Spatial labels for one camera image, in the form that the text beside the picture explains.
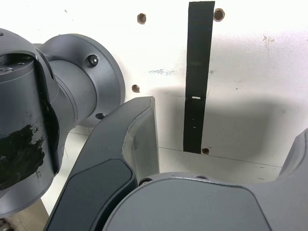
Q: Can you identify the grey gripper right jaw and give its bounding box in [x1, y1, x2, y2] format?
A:
[103, 128, 308, 231]

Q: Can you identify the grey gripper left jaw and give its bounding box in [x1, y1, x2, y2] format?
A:
[45, 95, 160, 231]

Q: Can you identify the black tape strip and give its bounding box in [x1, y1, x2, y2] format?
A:
[183, 0, 216, 154]

